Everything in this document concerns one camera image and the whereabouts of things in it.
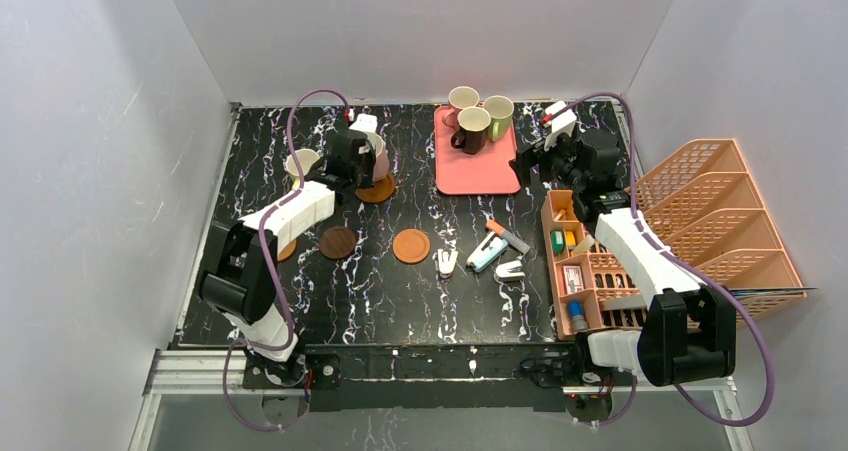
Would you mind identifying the light orange coaster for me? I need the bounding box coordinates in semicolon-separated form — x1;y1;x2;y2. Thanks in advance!
392;228;430;264

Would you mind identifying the orange file organizer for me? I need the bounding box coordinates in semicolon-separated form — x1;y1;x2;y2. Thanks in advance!
541;139;806;340

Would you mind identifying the green mug front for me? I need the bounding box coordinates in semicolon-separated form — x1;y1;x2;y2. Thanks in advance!
285;148;321;188

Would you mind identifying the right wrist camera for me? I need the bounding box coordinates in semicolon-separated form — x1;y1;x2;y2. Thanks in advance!
541;100;577;151

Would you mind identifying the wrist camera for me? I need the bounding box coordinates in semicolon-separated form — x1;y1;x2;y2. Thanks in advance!
541;100;577;151
349;113;378;134

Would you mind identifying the pink tray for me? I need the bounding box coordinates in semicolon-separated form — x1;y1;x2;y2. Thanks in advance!
434;106;520;196

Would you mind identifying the brown saucer coaster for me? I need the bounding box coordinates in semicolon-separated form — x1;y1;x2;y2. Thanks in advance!
355;173;396;204

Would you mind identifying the white red card box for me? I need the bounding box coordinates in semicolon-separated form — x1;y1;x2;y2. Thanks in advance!
562;265;585;295

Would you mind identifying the white stapler right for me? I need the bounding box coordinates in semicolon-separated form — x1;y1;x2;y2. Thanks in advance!
494;259;526;283

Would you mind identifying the cream item in organizer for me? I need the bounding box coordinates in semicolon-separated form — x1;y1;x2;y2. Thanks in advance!
571;234;595;256

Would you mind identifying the green eraser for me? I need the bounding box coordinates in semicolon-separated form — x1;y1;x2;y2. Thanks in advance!
550;230;566;254

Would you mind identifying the green mug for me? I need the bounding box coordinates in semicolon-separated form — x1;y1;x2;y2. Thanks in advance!
285;148;321;188
483;95;514;142

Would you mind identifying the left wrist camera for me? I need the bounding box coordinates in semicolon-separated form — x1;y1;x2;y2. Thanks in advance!
349;113;378;134

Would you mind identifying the orange grey marker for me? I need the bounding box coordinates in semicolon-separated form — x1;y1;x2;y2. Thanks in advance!
486;220;531;255

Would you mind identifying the blue white stapler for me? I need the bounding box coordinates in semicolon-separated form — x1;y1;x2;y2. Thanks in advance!
466;231;509;274

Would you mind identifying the orange wooden coaster front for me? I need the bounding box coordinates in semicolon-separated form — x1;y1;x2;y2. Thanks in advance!
277;239;297;262

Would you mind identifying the pink mug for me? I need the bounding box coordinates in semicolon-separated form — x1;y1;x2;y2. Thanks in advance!
442;86;480;129
368;133;390;182

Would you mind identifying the blue stamp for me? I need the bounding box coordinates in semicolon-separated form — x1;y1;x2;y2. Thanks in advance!
566;301;589;333

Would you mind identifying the green mug rear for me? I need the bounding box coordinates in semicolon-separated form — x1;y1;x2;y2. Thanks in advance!
483;95;514;142

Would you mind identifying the dark brown coaster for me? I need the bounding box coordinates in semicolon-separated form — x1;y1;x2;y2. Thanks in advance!
318;226;358;260

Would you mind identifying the dark brown mug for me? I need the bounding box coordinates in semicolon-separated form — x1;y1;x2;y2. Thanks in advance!
451;107;491;155

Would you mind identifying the pink mug rear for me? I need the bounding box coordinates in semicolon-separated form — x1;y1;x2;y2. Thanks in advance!
442;86;480;129

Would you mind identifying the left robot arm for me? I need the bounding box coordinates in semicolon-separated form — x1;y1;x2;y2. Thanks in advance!
195;129;377;363

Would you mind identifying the small white stapler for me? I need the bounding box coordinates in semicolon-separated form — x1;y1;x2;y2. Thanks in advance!
436;248;458;279

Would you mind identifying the pink mug front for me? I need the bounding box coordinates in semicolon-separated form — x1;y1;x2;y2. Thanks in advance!
368;133;390;182

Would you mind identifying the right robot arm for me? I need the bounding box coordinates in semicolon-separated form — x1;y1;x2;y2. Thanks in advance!
510;132;736;386

